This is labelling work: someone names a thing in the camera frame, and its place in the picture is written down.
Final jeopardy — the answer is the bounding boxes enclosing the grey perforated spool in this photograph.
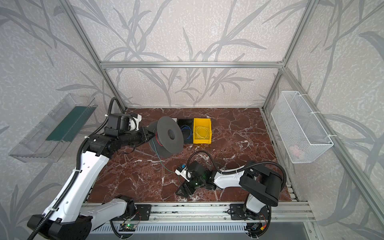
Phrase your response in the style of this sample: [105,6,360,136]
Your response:
[148,116,184,158]

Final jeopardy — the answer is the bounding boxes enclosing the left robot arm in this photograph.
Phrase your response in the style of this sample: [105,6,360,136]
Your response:
[27,113,154,240]

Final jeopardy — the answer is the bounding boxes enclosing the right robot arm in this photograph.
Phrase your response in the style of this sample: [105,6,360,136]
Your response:
[175,161,287,223]

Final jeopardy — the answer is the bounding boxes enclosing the black storage bin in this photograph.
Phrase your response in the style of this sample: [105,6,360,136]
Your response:
[177,119,194,144]

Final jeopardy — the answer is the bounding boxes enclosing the yellow storage bin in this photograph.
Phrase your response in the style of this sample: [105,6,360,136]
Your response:
[193,118,212,144]

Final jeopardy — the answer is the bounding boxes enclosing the left controller board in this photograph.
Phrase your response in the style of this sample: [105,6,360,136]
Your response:
[118,223,139,233]

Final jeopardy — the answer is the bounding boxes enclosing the pink object in basket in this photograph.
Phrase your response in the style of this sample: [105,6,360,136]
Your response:
[290,145,304,159]

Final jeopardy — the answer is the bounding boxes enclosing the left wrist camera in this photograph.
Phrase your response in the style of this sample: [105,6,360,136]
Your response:
[129,113,142,131]

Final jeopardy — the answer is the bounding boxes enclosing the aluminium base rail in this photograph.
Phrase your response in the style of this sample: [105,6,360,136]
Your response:
[61,201,316,224]

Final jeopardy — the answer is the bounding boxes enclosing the blue cable coil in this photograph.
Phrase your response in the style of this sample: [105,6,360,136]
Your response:
[180,125,193,141]

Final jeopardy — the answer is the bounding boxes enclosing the yellow cable in yellow bin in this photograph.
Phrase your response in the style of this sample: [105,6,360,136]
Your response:
[196,125,211,140]

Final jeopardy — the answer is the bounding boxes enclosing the clear plastic wall tray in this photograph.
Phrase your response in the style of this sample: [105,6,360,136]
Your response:
[9,94,98,163]

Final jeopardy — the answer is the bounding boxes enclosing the white wire basket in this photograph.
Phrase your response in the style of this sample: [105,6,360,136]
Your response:
[271,91,334,164]

